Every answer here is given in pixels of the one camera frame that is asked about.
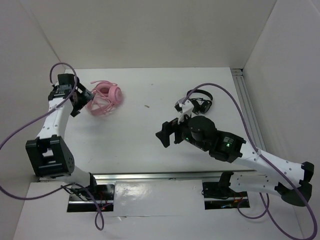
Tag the aluminium rail front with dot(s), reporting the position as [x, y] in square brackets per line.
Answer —
[110, 178]

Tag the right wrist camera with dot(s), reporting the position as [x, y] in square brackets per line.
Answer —
[185, 109]

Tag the pink headphones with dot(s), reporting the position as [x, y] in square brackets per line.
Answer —
[107, 95]

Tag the aluminium rail right side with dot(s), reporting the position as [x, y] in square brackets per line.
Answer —
[247, 108]

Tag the aluminium rail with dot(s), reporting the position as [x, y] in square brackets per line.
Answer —
[110, 178]
[247, 108]

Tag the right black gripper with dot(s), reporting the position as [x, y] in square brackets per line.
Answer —
[167, 128]

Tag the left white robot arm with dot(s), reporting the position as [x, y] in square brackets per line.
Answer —
[48, 153]

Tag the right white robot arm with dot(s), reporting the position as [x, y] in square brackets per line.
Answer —
[288, 180]

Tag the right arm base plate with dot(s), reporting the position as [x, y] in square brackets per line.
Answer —
[217, 199]

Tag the upper black headphones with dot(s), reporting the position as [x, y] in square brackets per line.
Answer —
[201, 105]

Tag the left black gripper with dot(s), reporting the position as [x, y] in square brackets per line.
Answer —
[86, 96]

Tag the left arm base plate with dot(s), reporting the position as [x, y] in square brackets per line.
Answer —
[80, 202]

